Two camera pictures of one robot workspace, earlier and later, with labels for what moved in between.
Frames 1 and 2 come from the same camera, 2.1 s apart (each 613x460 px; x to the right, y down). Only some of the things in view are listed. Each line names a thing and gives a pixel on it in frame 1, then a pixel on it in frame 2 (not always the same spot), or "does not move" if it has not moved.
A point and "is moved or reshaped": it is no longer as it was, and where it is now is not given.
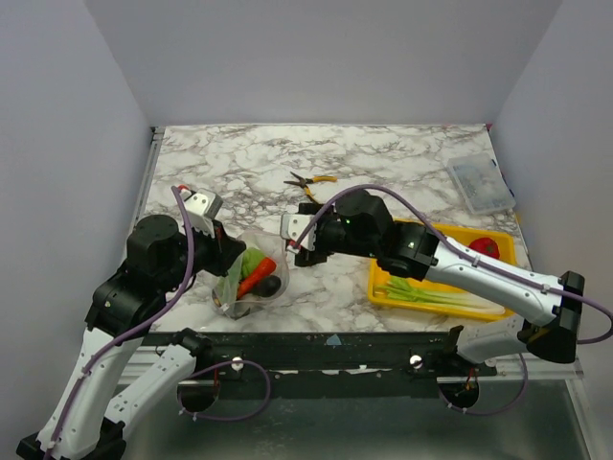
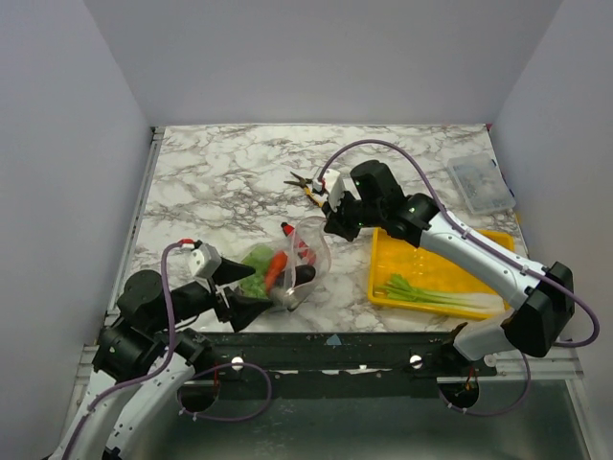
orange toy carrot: (265, 268) to (279, 263)
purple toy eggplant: (267, 287) to (304, 274)
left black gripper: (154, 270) to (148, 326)
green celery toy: (401, 289) does not move
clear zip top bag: (259, 276) is moved or reshaped
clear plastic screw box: (481, 183) does not move
